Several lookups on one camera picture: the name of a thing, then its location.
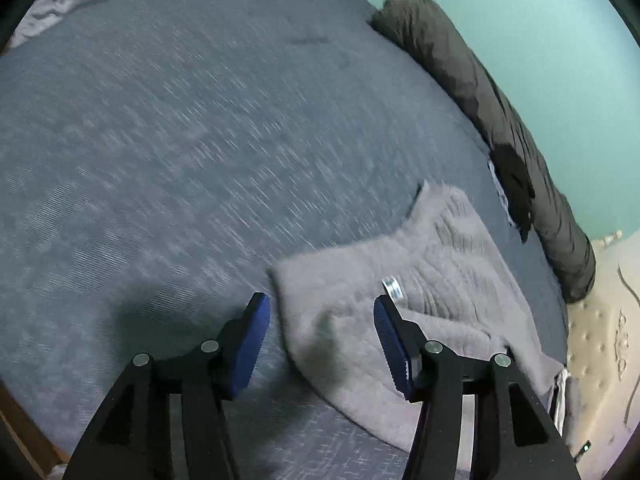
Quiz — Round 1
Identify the light blue cloth piece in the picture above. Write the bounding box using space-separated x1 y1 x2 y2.
487 160 518 228

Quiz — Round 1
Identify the blue patterned bedspread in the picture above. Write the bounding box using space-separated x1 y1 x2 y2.
1 0 566 448

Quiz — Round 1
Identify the black and white garment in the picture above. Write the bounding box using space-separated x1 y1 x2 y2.
548 368 570 436

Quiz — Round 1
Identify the grey fleece garment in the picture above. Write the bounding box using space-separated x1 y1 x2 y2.
272 184 562 450

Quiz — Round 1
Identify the cream tufted headboard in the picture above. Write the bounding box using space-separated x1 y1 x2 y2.
567 233 639 479

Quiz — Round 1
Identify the black clothing item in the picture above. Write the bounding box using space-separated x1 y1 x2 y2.
490 144 536 243

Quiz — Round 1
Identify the dark grey rolled duvet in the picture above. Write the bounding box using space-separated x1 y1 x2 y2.
371 0 596 304

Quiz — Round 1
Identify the folded grey garment stack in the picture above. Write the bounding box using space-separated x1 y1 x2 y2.
563 375 582 441

